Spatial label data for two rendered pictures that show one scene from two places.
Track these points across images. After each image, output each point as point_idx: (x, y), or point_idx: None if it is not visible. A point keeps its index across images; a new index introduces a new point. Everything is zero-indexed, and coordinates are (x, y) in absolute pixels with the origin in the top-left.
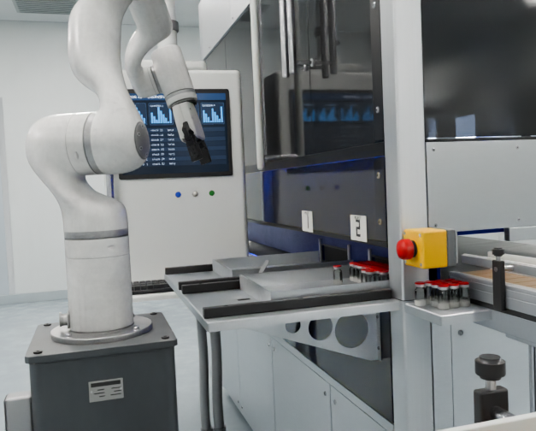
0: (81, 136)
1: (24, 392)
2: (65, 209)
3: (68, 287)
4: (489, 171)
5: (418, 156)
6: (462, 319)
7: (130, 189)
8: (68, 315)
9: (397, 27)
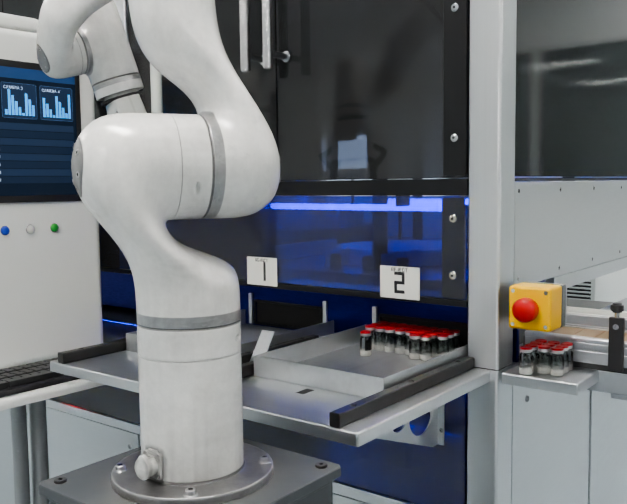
0: (210, 157)
1: None
2: (172, 278)
3: (166, 411)
4: (546, 215)
5: (511, 198)
6: (586, 385)
7: None
8: (162, 459)
9: (503, 43)
